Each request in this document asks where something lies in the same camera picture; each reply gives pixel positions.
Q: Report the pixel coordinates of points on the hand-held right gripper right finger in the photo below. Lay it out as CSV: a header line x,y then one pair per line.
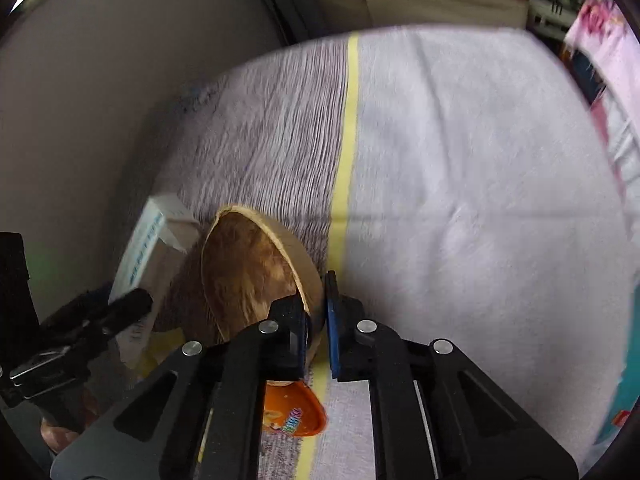
x,y
332,330

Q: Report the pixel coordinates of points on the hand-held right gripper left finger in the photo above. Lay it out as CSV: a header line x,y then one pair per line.
x,y
300,345

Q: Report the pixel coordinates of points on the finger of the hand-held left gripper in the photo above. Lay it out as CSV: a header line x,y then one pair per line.
x,y
120,312

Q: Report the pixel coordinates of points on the large yellow packet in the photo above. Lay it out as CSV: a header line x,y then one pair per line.
x,y
160,355

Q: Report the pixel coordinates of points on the white cardboard box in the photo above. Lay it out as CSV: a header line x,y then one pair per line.
x,y
150,240

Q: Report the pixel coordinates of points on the brown coconut shell bowl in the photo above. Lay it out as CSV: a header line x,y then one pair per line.
x,y
245,270

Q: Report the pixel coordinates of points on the person's left hand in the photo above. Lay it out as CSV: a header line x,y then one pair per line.
x,y
55,437

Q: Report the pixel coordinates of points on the orange snack packet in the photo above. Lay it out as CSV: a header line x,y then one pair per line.
x,y
290,410

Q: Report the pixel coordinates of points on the purple striped bed sheet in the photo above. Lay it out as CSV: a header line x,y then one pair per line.
x,y
450,210

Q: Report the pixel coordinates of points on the teal pillow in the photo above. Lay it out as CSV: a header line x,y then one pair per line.
x,y
617,405

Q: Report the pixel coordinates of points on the black stereo equipment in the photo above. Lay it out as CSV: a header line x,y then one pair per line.
x,y
555,5

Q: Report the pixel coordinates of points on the pink floral blanket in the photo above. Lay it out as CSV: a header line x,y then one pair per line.
x,y
605,35

